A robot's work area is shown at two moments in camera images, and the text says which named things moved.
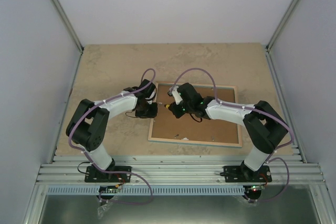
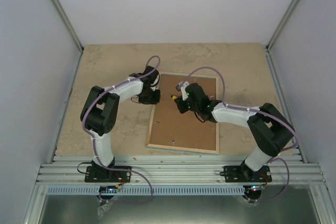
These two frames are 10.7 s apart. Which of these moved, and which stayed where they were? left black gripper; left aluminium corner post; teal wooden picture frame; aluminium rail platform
Moved: teal wooden picture frame; left black gripper
Stayed: aluminium rail platform; left aluminium corner post
